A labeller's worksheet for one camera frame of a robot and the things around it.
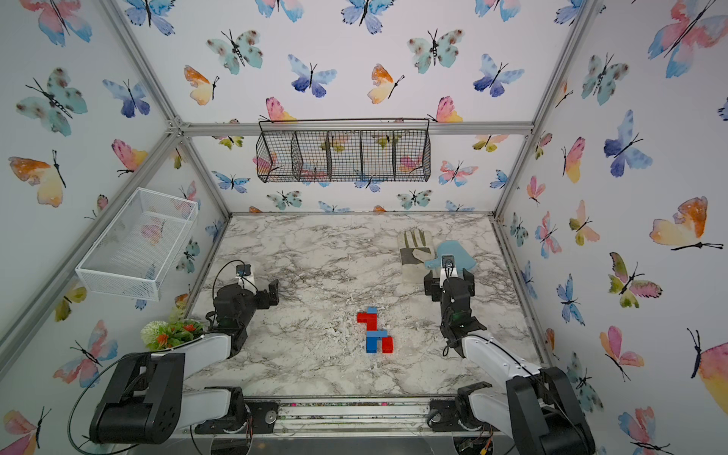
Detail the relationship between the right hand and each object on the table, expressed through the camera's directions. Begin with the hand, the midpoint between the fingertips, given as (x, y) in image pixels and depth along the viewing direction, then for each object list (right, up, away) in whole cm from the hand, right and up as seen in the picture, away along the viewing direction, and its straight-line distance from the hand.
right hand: (452, 269), depth 86 cm
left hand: (-58, -3, +5) cm, 59 cm away
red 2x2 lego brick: (-19, -22, -1) cm, 29 cm away
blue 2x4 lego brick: (-24, -21, +3) cm, 32 cm away
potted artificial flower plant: (-78, -15, -14) cm, 80 cm away
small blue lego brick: (-24, -14, +7) cm, 29 cm away
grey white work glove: (-8, +5, +22) cm, 24 cm away
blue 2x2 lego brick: (-24, -22, -2) cm, 33 cm away
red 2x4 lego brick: (-24, -16, +3) cm, 30 cm away
